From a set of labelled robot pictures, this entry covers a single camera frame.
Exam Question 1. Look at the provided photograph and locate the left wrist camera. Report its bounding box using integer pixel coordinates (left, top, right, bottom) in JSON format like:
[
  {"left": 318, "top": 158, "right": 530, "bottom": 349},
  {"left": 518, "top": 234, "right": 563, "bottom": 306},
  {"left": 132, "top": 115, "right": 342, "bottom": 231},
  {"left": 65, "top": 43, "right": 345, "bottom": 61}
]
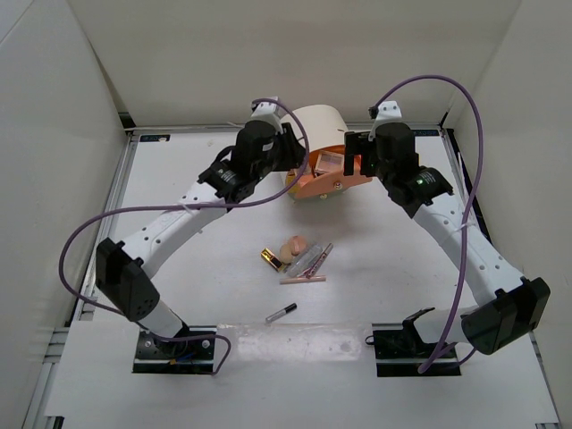
[{"left": 250, "top": 97, "right": 281, "bottom": 124}]

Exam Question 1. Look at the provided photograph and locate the purple cable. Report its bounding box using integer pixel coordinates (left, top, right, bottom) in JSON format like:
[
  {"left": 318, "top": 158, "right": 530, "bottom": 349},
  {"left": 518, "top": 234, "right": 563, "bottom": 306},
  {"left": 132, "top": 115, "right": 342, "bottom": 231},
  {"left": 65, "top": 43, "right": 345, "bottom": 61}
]
[
  {"left": 368, "top": 74, "right": 486, "bottom": 374},
  {"left": 59, "top": 97, "right": 309, "bottom": 375}
]

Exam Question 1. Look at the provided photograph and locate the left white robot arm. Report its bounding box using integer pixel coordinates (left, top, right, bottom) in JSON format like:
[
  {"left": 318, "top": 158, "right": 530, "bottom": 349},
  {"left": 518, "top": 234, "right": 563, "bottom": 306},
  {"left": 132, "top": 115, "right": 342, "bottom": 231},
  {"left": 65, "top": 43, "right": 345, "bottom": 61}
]
[{"left": 96, "top": 120, "right": 306, "bottom": 358}]

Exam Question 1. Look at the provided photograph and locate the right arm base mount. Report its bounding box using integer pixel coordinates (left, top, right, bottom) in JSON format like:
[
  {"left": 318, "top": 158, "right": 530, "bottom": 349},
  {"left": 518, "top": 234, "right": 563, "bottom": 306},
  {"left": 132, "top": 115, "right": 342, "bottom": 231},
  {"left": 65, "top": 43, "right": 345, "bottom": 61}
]
[{"left": 365, "top": 307, "right": 461, "bottom": 378}]

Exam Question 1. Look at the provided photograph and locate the silver black mascara tube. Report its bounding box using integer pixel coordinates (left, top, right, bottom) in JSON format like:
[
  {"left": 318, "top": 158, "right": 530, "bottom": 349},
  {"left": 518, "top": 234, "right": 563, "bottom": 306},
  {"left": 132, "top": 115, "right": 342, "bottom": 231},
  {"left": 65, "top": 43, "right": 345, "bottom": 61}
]
[{"left": 265, "top": 303, "right": 298, "bottom": 324}]

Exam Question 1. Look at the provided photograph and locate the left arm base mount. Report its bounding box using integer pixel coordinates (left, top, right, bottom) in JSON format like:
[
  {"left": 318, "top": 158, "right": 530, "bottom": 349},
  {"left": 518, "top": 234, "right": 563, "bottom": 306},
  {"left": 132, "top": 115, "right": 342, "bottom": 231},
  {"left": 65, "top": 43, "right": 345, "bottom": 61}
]
[{"left": 132, "top": 325, "right": 217, "bottom": 375}]

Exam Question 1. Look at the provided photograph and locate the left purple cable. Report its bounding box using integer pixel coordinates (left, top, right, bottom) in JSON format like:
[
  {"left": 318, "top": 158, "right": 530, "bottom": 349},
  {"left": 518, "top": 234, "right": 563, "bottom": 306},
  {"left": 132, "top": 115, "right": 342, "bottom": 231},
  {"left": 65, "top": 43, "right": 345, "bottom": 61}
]
[{"left": 59, "top": 97, "right": 309, "bottom": 375}]

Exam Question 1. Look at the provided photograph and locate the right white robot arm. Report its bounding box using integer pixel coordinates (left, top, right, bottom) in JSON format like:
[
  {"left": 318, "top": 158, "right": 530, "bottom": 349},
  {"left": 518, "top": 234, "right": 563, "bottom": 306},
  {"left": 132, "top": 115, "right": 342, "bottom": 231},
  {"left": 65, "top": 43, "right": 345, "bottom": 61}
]
[{"left": 344, "top": 122, "right": 551, "bottom": 355}]

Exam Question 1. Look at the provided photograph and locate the gold black lipstick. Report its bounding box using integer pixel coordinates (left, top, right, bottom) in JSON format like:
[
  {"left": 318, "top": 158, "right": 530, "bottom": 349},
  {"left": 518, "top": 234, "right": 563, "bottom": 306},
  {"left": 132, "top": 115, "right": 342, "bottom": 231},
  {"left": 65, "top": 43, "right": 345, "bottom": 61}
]
[{"left": 260, "top": 248, "right": 286, "bottom": 272}]

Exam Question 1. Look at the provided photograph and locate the cream drawer organizer box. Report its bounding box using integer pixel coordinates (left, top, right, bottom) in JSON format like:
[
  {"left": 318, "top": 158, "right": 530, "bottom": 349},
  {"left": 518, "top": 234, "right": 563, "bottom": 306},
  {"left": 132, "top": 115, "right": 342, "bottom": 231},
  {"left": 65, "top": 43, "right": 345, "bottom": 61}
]
[{"left": 293, "top": 105, "right": 348, "bottom": 154}]

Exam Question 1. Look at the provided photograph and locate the yellow drawer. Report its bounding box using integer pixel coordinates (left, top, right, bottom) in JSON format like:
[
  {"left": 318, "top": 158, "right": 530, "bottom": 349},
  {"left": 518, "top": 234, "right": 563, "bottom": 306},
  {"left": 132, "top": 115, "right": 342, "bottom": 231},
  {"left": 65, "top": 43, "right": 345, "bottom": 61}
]
[{"left": 284, "top": 171, "right": 299, "bottom": 194}]

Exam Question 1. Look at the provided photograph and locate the pink blush palette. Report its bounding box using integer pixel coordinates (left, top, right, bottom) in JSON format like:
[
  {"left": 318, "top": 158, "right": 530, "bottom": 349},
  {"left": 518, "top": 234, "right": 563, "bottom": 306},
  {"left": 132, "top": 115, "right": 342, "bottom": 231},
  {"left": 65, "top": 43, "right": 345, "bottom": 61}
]
[{"left": 314, "top": 151, "right": 344, "bottom": 175}]

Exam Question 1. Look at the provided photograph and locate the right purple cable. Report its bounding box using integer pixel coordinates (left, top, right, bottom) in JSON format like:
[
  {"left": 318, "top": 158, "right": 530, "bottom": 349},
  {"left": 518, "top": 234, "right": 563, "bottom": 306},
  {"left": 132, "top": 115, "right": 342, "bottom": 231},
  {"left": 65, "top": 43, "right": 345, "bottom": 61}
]
[{"left": 368, "top": 74, "right": 486, "bottom": 374}]

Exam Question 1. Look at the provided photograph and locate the pink top drawer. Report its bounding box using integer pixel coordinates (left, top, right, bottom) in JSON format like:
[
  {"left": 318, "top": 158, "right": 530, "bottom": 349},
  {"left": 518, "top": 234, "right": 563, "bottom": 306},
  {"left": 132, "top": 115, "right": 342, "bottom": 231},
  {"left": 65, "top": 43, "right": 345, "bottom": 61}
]
[{"left": 288, "top": 145, "right": 372, "bottom": 200}]

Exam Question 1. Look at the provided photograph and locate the pink pencil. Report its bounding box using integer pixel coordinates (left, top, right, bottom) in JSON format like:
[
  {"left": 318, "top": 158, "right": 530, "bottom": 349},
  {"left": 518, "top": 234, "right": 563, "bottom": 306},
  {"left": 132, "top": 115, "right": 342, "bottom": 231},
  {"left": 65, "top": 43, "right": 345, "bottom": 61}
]
[{"left": 279, "top": 275, "right": 327, "bottom": 285}]

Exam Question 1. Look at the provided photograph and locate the clear plastic tube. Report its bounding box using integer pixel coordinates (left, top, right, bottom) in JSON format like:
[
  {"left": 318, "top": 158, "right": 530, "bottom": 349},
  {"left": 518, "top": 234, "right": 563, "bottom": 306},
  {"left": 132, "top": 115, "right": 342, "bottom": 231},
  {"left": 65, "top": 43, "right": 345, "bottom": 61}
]
[{"left": 287, "top": 244, "right": 323, "bottom": 277}]

